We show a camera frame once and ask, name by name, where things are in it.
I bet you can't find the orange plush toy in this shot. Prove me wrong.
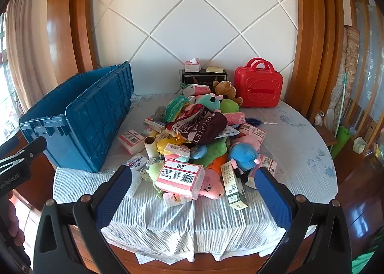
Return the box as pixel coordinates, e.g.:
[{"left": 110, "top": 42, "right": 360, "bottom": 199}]
[{"left": 207, "top": 160, "right": 228, "bottom": 175}]

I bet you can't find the teal plush toy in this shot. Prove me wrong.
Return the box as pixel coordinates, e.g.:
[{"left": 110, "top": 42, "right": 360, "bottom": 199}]
[{"left": 196, "top": 94, "right": 224, "bottom": 111}]

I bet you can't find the white teal small box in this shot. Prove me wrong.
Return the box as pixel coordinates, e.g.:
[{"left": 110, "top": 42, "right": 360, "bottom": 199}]
[{"left": 164, "top": 144, "right": 191, "bottom": 163}]

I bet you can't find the yellow plastic toy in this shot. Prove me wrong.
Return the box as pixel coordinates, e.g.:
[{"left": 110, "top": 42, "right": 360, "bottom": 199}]
[{"left": 156, "top": 138, "right": 186, "bottom": 155}]

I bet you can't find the small wooden stool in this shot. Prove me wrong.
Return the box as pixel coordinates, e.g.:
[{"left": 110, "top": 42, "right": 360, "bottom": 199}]
[{"left": 316, "top": 126, "right": 339, "bottom": 147}]

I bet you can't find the maroon knit sock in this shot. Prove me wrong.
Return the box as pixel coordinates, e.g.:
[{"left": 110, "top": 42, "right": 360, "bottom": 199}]
[{"left": 166, "top": 105, "right": 228, "bottom": 146}]

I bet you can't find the white paper roll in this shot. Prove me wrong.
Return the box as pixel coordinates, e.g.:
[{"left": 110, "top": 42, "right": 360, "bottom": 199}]
[{"left": 144, "top": 135, "right": 157, "bottom": 158}]

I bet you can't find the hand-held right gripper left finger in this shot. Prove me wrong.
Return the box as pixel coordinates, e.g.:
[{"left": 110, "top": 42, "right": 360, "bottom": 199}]
[{"left": 32, "top": 164, "right": 134, "bottom": 274}]

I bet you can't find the pink white tissue pack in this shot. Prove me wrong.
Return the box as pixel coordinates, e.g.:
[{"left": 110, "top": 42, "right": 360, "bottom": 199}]
[{"left": 183, "top": 84, "right": 212, "bottom": 96}]

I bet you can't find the pink tissue box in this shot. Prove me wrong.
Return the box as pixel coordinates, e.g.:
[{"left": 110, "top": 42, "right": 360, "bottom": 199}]
[{"left": 184, "top": 58, "right": 201, "bottom": 73}]

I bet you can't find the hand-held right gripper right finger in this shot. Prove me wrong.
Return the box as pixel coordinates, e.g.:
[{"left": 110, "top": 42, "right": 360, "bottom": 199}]
[{"left": 254, "top": 167, "right": 352, "bottom": 274}]

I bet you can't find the blue plastic crate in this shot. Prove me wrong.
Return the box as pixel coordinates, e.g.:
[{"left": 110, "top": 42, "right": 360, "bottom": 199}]
[{"left": 18, "top": 61, "right": 134, "bottom": 173}]

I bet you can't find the brown teddy bear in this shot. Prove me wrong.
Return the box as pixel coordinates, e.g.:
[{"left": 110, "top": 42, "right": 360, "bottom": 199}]
[{"left": 212, "top": 81, "right": 243, "bottom": 107}]

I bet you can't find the small pink sachet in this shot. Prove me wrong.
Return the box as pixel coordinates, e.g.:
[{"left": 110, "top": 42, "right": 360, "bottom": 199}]
[{"left": 163, "top": 192, "right": 191, "bottom": 207}]

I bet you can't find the pale green plush toy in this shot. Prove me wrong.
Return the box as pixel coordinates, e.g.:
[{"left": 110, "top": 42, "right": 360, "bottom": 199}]
[{"left": 146, "top": 163, "right": 164, "bottom": 185}]

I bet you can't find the red toy suitcase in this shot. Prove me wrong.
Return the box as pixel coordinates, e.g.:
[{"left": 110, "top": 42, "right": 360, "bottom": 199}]
[{"left": 234, "top": 58, "right": 284, "bottom": 108}]

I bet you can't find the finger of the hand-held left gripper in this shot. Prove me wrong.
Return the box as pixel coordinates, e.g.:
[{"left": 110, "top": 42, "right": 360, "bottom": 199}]
[{"left": 0, "top": 136, "right": 47, "bottom": 167}]

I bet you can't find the beige curtain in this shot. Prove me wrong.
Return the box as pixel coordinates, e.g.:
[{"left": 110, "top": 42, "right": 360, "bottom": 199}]
[{"left": 6, "top": 0, "right": 57, "bottom": 107}]

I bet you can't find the lime green plush toy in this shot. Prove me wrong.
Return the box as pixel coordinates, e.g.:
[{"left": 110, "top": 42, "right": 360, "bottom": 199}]
[{"left": 220, "top": 99, "right": 240, "bottom": 113}]

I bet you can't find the glass cabinet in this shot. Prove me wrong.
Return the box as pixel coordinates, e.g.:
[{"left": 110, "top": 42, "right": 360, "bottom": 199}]
[{"left": 343, "top": 0, "right": 384, "bottom": 131}]

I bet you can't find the pink pig plush toy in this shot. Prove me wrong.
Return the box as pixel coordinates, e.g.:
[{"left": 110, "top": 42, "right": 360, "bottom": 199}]
[{"left": 198, "top": 169, "right": 225, "bottom": 199}]

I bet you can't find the blue pig plush toy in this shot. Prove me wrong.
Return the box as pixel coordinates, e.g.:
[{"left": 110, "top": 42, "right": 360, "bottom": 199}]
[{"left": 227, "top": 134, "right": 262, "bottom": 184}]

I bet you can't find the window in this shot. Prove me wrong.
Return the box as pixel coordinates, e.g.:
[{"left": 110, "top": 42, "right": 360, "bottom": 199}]
[{"left": 0, "top": 13, "right": 18, "bottom": 143}]

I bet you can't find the large pink tissue pack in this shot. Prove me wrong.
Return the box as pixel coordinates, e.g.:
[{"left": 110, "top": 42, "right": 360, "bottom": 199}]
[{"left": 155, "top": 158, "right": 206, "bottom": 200}]

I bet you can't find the green yoga mat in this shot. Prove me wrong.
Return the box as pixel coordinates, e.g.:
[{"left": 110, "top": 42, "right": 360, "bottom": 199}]
[{"left": 330, "top": 126, "right": 351, "bottom": 159}]

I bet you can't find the wooden wall pillar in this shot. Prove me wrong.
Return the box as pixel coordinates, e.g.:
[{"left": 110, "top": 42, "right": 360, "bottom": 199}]
[
  {"left": 292, "top": 0, "right": 345, "bottom": 119},
  {"left": 46, "top": 0, "right": 99, "bottom": 83}
]

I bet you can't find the pink floral tissue pack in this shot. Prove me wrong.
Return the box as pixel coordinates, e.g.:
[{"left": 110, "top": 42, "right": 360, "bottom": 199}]
[{"left": 223, "top": 112, "right": 246, "bottom": 125}]

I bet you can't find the green cloth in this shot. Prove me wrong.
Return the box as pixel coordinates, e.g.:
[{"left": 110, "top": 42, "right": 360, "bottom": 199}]
[{"left": 352, "top": 244, "right": 377, "bottom": 274}]

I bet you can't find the white blue red packet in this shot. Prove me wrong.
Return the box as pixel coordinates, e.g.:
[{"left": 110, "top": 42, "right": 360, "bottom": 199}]
[{"left": 124, "top": 153, "right": 149, "bottom": 171}]

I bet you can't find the pink barcode tissue pack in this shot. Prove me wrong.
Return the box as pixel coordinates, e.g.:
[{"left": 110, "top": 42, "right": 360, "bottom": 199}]
[{"left": 118, "top": 129, "right": 144, "bottom": 155}]

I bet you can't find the white green carton box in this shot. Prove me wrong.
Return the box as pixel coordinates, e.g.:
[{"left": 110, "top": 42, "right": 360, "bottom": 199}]
[{"left": 220, "top": 162, "right": 249, "bottom": 210}]

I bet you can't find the blue round disc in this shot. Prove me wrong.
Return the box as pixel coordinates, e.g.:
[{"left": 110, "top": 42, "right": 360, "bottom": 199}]
[{"left": 190, "top": 146, "right": 207, "bottom": 160}]

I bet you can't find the black box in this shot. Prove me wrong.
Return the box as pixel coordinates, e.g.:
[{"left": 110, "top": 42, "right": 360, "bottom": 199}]
[{"left": 181, "top": 69, "right": 228, "bottom": 86}]

